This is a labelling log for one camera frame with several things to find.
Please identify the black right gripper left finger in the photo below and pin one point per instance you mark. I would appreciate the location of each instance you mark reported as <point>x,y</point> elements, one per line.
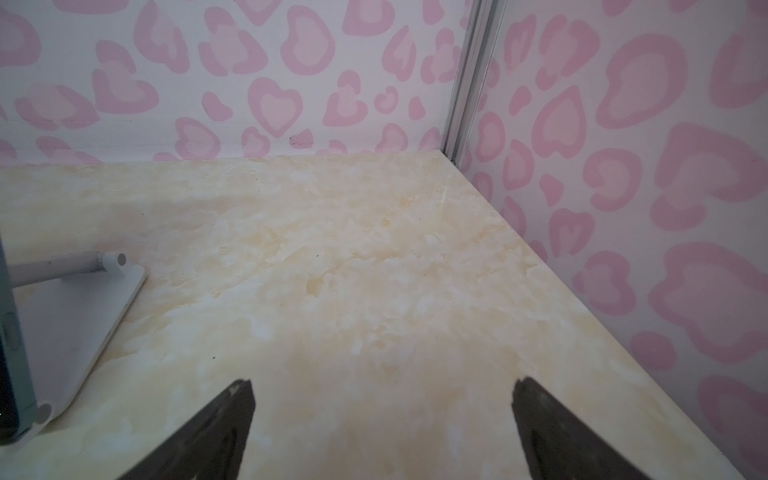
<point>210,445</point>

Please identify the green-edged black phone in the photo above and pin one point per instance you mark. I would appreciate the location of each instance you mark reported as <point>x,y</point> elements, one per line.
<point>18,400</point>

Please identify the white folding phone stand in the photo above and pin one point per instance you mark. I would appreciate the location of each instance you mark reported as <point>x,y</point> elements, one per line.
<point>69,308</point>

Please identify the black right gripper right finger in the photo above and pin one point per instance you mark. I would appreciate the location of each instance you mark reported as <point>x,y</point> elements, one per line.
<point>557,444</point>

